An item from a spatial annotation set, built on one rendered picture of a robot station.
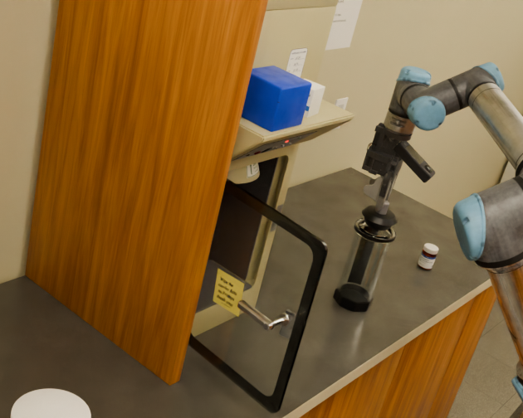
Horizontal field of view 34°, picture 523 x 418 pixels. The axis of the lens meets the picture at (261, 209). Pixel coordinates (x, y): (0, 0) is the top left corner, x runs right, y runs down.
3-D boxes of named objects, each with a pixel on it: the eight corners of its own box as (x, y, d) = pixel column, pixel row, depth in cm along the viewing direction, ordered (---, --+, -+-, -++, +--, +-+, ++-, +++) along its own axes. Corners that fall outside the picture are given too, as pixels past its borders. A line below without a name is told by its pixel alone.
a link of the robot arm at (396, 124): (422, 114, 206) (413, 123, 199) (416, 132, 208) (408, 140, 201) (393, 104, 208) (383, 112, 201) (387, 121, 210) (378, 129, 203)
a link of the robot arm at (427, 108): (456, 88, 186) (440, 71, 195) (408, 109, 187) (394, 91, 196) (466, 119, 190) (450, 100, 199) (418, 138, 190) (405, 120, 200)
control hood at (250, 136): (207, 160, 169) (217, 114, 165) (302, 135, 193) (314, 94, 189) (251, 184, 163) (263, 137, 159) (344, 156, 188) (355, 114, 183)
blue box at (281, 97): (232, 113, 167) (241, 69, 163) (263, 106, 174) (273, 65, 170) (271, 133, 162) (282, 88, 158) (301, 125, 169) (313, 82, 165)
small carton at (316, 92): (285, 109, 176) (293, 81, 173) (297, 104, 180) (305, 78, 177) (306, 118, 174) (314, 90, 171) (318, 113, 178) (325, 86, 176)
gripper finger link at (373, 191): (359, 204, 215) (370, 170, 212) (381, 212, 213) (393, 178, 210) (355, 206, 212) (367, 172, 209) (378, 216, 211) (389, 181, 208)
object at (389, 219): (365, 211, 222) (372, 189, 219) (398, 225, 219) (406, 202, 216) (354, 223, 214) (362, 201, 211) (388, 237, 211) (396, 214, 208)
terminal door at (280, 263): (179, 334, 187) (217, 171, 170) (278, 416, 170) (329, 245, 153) (177, 335, 187) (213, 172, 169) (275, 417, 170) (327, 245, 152)
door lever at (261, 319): (253, 303, 168) (256, 291, 167) (287, 328, 163) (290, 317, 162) (234, 309, 164) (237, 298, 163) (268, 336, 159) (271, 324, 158)
